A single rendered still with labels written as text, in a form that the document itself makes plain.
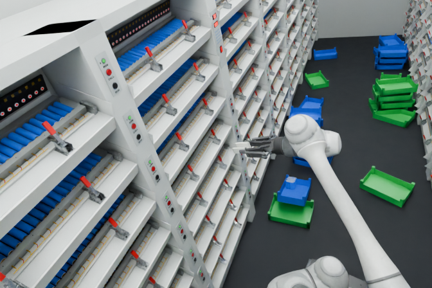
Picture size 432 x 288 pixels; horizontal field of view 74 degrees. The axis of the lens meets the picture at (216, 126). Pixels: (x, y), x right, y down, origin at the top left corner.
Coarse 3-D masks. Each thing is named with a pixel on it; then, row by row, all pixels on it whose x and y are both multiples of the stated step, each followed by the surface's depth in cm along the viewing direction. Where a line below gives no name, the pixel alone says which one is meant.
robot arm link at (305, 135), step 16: (288, 128) 93; (304, 128) 90; (320, 128) 99; (304, 144) 92; (320, 144) 92; (320, 160) 91; (320, 176) 90; (336, 192) 90; (336, 208) 92; (352, 208) 90; (352, 224) 90; (368, 240) 88; (368, 256) 86; (384, 256) 86; (368, 272) 85; (384, 272) 83
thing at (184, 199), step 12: (228, 120) 162; (228, 132) 162; (216, 144) 153; (204, 156) 146; (216, 156) 152; (192, 168) 139; (204, 168) 140; (192, 180) 134; (192, 192) 129; (180, 204) 119
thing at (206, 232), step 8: (232, 168) 184; (240, 168) 184; (232, 176) 183; (224, 184) 177; (232, 184) 178; (224, 192) 173; (232, 192) 175; (216, 200) 168; (224, 200) 169; (216, 208) 165; (224, 208) 165; (208, 216) 161; (216, 216) 161; (208, 224) 155; (216, 224) 158; (200, 232) 154; (208, 232) 154; (200, 240) 150; (208, 240) 151; (200, 248) 147
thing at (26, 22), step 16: (64, 0) 121; (80, 0) 111; (96, 0) 102; (160, 0) 128; (16, 16) 111; (32, 16) 102; (48, 16) 95; (64, 16) 89; (0, 32) 89; (16, 32) 83; (48, 80) 85; (0, 96) 74
